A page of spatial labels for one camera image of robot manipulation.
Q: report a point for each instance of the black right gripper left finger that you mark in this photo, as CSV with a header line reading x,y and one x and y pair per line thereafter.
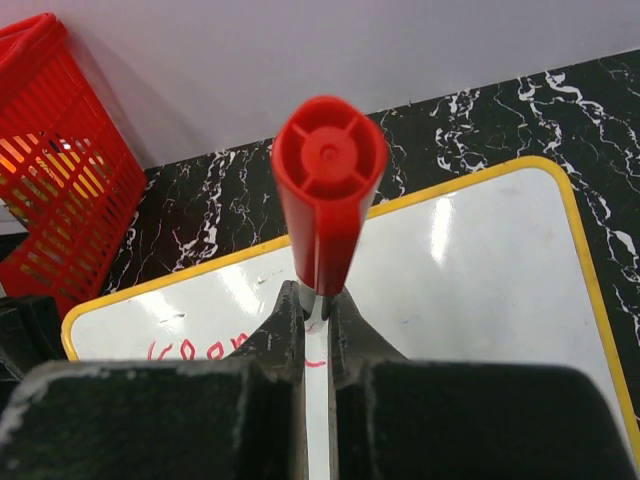
x,y
271,431

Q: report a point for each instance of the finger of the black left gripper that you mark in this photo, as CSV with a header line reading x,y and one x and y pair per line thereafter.
x,y
30,334

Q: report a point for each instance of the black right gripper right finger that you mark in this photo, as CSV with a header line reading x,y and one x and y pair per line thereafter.
x,y
369,409

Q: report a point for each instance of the yellow-framed whiteboard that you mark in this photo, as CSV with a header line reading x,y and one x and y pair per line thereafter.
x,y
484,283

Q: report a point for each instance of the red-capped whiteboard marker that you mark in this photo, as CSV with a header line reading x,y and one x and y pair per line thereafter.
x,y
328,160

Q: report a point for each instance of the red plastic shopping basket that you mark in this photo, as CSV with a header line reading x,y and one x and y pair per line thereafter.
x,y
66,173

